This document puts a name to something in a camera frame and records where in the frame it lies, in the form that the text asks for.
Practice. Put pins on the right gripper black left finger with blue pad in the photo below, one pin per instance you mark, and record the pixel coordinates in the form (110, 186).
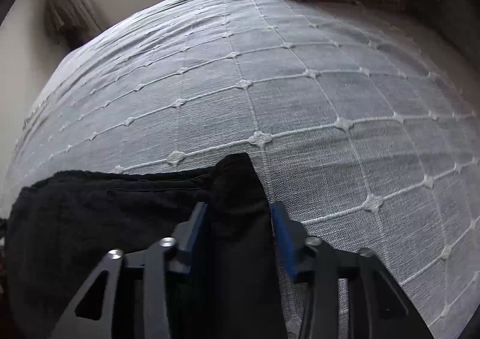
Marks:
(172, 253)

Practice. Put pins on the hanging olive clothing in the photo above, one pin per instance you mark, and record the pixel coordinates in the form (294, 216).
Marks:
(65, 24)

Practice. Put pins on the black garment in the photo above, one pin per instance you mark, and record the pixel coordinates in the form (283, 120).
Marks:
(61, 227)

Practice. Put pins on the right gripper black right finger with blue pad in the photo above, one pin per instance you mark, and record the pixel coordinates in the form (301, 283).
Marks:
(377, 305)

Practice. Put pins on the grey quilted bedspread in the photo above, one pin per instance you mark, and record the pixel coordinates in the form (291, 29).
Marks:
(363, 137)

